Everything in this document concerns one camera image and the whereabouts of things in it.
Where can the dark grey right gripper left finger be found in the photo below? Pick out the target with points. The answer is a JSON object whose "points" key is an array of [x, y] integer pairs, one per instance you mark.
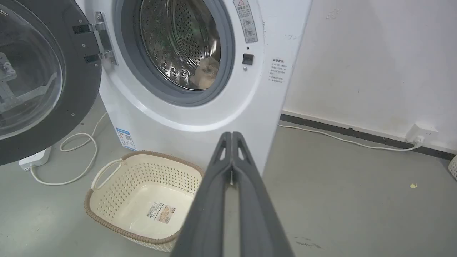
{"points": [[205, 214]]}

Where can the white power strip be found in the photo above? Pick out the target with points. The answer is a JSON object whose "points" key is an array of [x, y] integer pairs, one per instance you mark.
{"points": [[35, 159]]}

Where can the round black washing machine door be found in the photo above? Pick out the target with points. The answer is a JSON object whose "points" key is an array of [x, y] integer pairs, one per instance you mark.
{"points": [[43, 78]]}

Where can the white perforated basket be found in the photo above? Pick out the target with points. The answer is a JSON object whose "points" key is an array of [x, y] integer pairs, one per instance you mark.
{"points": [[453, 167]]}

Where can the white wall socket plug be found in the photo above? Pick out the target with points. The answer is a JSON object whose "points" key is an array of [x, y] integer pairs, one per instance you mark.
{"points": [[419, 135]]}

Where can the white front-load washing machine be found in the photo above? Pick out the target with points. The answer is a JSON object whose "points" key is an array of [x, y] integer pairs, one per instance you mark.
{"points": [[200, 107]]}

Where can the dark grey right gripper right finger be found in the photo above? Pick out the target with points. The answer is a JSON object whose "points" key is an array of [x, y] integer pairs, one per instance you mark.
{"points": [[257, 214]]}

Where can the beige garment in drum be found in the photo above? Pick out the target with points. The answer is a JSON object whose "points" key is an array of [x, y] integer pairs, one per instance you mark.
{"points": [[206, 73]]}

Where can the cream perforated laundry basket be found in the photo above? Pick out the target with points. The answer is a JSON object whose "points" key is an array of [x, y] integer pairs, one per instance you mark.
{"points": [[142, 200]]}

